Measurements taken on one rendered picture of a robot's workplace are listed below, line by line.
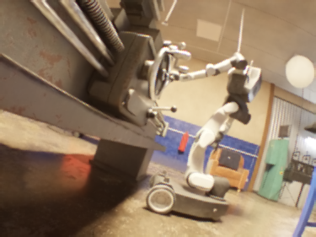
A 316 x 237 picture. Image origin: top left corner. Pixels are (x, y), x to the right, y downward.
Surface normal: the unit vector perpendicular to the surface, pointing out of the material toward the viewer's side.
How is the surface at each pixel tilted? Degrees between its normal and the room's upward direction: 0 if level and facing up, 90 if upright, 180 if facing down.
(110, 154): 90
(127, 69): 90
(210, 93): 90
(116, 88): 90
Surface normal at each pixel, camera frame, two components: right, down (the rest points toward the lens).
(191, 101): -0.14, -0.22
